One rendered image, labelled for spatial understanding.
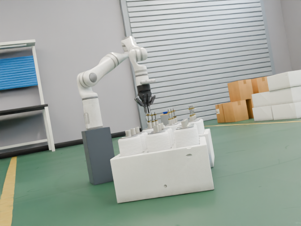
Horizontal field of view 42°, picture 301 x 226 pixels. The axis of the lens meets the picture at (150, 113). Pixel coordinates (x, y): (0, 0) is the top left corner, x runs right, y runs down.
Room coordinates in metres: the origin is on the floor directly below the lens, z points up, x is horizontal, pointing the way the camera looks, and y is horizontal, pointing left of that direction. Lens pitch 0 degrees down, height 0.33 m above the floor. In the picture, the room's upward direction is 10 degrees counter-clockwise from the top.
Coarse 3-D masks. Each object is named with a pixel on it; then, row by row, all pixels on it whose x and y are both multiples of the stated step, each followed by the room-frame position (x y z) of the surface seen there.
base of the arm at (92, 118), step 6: (84, 102) 2.17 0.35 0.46; (90, 102) 2.16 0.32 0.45; (96, 102) 2.17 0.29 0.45; (84, 108) 2.17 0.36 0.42; (90, 108) 2.16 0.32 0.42; (96, 108) 2.17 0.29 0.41; (84, 114) 2.19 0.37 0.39; (90, 114) 2.16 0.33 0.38; (96, 114) 2.16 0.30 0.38; (90, 120) 2.16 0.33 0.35; (96, 120) 2.16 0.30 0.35; (90, 126) 2.16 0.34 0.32; (96, 126) 2.16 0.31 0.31; (102, 126) 2.19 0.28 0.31
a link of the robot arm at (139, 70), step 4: (132, 52) 2.14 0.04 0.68; (136, 52) 2.14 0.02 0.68; (132, 56) 2.13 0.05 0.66; (136, 56) 2.14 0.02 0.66; (132, 60) 2.14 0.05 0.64; (136, 60) 2.15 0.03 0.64; (132, 64) 2.17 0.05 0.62; (136, 64) 2.14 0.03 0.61; (136, 68) 2.14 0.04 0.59; (140, 68) 2.14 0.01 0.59; (144, 68) 2.15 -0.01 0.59; (136, 72) 2.15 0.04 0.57; (140, 72) 2.14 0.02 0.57; (144, 72) 2.14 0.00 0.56; (136, 76) 2.15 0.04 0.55
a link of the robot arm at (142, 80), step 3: (141, 75) 2.14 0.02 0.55; (144, 75) 2.14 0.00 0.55; (147, 75) 2.16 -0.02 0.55; (138, 78) 2.14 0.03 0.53; (141, 78) 2.14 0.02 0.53; (144, 78) 2.14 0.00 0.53; (147, 78) 2.15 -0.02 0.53; (138, 81) 2.14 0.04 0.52; (141, 81) 2.09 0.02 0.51; (144, 81) 2.10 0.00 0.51; (147, 81) 2.10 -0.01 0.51; (150, 81) 2.11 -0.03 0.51; (153, 81) 2.12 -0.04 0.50; (138, 84) 2.14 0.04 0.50; (141, 84) 2.14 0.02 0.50
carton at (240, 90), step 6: (228, 84) 6.07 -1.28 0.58; (234, 84) 5.92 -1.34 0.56; (240, 84) 5.84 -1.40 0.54; (246, 84) 5.88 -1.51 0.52; (228, 90) 6.10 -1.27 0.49; (234, 90) 5.95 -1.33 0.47; (240, 90) 5.83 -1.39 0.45; (246, 90) 5.87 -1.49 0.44; (252, 90) 5.91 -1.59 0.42; (234, 96) 5.97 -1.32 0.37; (240, 96) 5.83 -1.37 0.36; (246, 96) 5.86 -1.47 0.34
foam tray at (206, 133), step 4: (204, 132) 2.16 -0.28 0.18; (208, 132) 2.14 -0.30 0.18; (200, 136) 2.05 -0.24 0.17; (204, 136) 2.05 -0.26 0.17; (208, 136) 2.04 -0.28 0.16; (208, 140) 2.04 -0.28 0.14; (208, 144) 2.04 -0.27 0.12; (208, 148) 2.04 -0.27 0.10; (212, 148) 2.32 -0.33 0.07; (208, 152) 2.04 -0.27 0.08; (212, 152) 2.21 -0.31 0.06; (212, 156) 2.12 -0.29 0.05; (212, 160) 2.04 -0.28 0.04; (212, 164) 2.04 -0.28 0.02
